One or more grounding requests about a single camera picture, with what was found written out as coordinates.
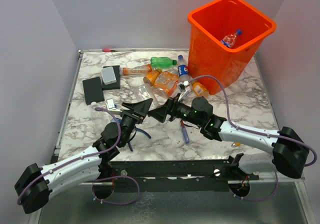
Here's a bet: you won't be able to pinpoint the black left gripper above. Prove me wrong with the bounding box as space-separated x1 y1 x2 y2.
118 98 153 148

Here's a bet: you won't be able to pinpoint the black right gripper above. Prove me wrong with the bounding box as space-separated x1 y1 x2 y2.
148 92 203 127

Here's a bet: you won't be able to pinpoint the clear jar metal lid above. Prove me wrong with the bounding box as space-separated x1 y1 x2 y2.
133 83 159 110

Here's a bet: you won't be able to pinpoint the large orange label jug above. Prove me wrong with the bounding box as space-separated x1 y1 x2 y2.
153 71 179 99

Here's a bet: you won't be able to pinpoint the pepsi bottle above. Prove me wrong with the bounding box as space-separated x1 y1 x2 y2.
220 29 242 49
177 55 191 83

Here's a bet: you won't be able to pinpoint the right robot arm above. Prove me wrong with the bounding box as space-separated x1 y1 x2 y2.
148 97 311 179

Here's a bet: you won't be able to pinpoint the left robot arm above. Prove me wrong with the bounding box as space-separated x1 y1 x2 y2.
14 98 153 214

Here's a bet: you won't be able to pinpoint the Pepsi bottle beside bin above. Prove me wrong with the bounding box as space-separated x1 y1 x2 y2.
177 55 191 83

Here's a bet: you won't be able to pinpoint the orange plastic bin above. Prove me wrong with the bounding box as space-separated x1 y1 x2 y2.
187 0 277 95

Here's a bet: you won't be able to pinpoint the red blue screwdriver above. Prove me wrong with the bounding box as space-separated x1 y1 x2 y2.
180 120 190 144

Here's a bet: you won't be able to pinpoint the orange label bottle right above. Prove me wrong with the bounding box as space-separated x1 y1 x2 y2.
143 68 163 86

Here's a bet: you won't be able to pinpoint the black flat block rear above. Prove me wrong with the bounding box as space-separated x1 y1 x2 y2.
100 65 121 91

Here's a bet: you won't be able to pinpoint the black flat block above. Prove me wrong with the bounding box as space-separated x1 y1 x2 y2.
100 65 121 91
82 76 105 105

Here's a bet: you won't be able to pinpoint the clear white-cap bottle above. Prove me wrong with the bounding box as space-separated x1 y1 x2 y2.
90 101 107 121

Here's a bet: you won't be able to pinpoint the tall orange label tea bottle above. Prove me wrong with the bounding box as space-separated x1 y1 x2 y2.
120 64 153 76

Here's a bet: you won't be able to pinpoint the small orange juice bottle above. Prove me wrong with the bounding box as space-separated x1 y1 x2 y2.
191 80 209 98

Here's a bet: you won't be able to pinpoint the white box device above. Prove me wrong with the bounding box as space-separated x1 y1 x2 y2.
101 66 117 85

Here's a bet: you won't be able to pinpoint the black flat block front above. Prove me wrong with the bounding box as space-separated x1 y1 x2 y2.
82 76 105 105

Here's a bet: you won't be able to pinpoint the green plastic bottle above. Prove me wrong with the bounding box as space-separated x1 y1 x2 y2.
150 56 177 69

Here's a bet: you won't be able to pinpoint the red marker pen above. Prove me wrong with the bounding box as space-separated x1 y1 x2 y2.
102 48 118 53

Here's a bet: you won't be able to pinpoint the blue handled pliers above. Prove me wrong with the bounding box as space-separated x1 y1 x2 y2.
111 117 152 152

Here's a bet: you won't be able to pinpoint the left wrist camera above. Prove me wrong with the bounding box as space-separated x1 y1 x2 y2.
106 98 122 116

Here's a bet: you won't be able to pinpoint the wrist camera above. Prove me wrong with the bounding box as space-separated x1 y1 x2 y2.
106 98 122 116
177 80 191 102

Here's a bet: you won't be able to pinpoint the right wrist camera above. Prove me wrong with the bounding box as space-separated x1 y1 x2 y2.
177 80 191 102

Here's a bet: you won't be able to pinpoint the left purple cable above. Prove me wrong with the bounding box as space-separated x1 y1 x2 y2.
16 106 141 206

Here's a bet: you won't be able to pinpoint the right aluminium frame rail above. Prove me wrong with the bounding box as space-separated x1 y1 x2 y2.
295 181 314 224

